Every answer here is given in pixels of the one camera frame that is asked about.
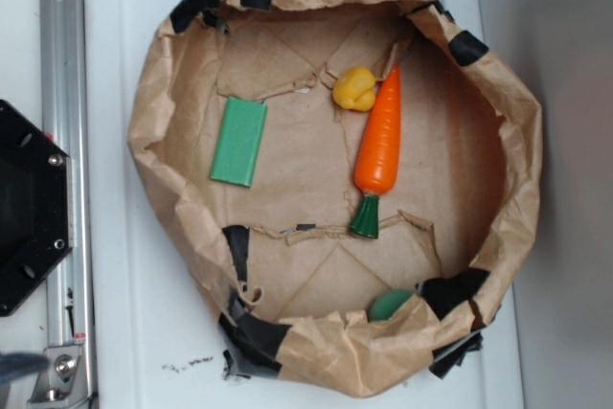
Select brown paper bag bin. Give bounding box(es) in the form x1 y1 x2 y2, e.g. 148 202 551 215
128 0 543 398

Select yellow toy pepper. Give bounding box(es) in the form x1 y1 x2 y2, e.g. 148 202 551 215
332 66 376 112

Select green ball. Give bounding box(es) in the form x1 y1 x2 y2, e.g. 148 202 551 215
368 288 413 322

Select metal corner bracket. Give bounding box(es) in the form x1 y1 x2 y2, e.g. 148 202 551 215
27 345 88 408

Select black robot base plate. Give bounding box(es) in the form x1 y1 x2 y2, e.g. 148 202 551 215
1 101 72 317

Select white plastic tray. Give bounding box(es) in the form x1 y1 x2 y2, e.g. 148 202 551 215
84 0 524 408

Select aluminium extrusion rail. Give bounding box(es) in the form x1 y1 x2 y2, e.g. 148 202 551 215
40 0 99 408

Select orange toy carrot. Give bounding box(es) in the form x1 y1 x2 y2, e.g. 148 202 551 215
350 64 401 239

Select green rectangular block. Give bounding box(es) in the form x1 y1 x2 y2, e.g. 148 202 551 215
210 97 267 187

